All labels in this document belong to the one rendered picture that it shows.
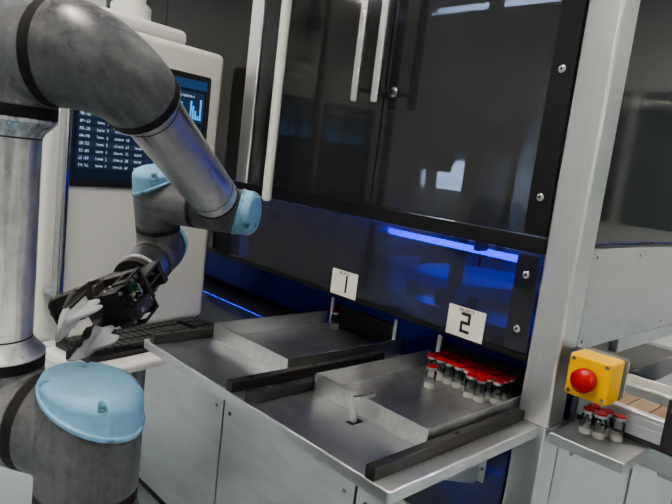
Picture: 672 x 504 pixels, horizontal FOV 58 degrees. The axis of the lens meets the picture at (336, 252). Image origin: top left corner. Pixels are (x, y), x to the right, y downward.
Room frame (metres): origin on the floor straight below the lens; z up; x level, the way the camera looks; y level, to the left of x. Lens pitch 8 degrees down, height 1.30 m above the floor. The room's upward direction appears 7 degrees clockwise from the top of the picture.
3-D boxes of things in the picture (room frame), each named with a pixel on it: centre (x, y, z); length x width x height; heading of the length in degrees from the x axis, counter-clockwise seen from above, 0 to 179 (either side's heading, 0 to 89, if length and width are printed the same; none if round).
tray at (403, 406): (1.09, -0.20, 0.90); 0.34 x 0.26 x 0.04; 135
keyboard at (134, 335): (1.45, 0.44, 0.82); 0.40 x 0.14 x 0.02; 144
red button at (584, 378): (0.96, -0.43, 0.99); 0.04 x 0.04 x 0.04; 45
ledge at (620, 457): (1.01, -0.50, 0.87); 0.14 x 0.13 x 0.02; 135
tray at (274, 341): (1.33, 0.04, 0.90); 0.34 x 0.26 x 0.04; 135
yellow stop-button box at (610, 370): (0.99, -0.46, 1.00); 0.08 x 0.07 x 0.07; 135
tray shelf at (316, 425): (1.16, -0.03, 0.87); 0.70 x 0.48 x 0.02; 45
